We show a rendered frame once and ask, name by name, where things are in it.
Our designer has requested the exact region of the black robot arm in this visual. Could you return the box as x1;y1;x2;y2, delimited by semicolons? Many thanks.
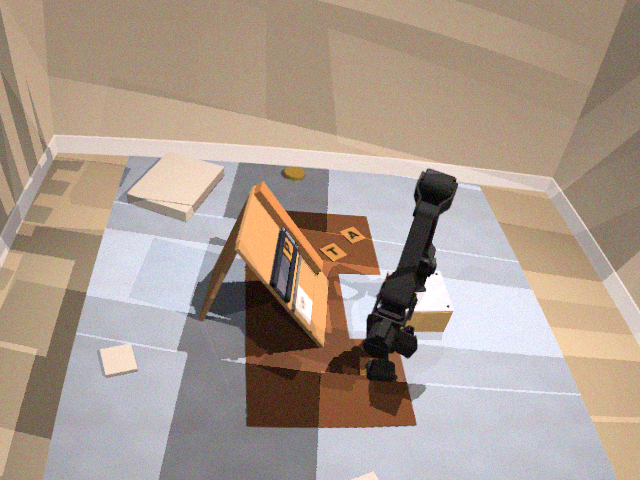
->
363;168;458;359

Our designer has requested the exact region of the white paper ticket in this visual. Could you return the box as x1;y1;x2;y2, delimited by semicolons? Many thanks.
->
295;285;313;325

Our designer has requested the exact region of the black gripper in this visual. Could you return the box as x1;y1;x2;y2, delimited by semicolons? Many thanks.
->
366;313;396;382

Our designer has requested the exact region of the yellow flat disc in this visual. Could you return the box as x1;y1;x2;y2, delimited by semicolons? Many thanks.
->
284;167;305;180

